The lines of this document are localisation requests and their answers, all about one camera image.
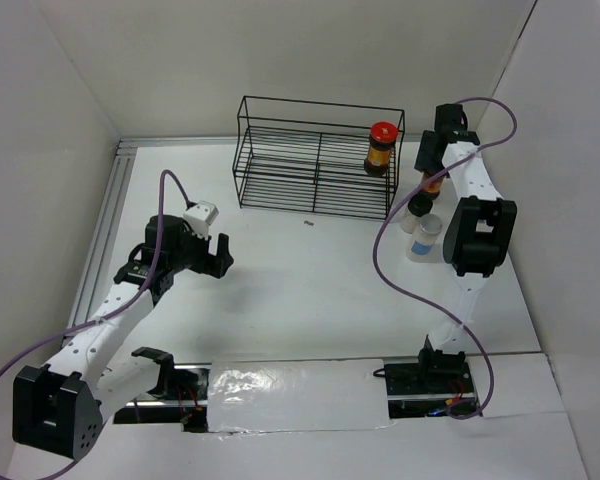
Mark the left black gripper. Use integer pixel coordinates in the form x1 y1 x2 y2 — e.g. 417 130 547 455
168 219 233 278

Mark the red lid sauce jar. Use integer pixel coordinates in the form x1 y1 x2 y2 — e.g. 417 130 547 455
420 171 445 201
364 121 399 177

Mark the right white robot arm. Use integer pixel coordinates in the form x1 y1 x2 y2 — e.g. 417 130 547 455
415 103 517 392

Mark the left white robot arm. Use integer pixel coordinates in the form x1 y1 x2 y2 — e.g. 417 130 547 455
12 202 234 460

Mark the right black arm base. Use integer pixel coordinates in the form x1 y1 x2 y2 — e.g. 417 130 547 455
372 345 479 419

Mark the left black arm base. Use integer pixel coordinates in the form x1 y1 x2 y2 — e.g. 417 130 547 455
113 347 210 433

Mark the black cap spice bottle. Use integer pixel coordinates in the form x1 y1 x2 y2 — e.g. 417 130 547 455
400 193 433 234

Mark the silver lid blue label jar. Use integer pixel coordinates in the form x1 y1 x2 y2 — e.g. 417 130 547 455
406 213 443 261

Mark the reflective foil sheet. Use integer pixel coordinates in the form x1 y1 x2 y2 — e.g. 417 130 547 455
207 359 391 433

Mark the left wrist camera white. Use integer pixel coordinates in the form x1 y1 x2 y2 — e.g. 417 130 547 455
183 201 219 240

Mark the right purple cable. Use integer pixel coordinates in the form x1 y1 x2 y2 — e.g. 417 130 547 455
371 95 518 420

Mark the purple cable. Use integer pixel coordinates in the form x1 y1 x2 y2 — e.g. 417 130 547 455
371 95 518 420
0 169 196 480

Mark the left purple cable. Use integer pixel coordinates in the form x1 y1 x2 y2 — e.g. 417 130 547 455
0 169 196 480

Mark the aluminium extrusion frame rail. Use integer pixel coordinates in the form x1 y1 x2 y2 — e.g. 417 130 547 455
55 134 474 364

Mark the black wire rack shelf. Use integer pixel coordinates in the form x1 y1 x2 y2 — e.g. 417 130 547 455
232 95 405 221

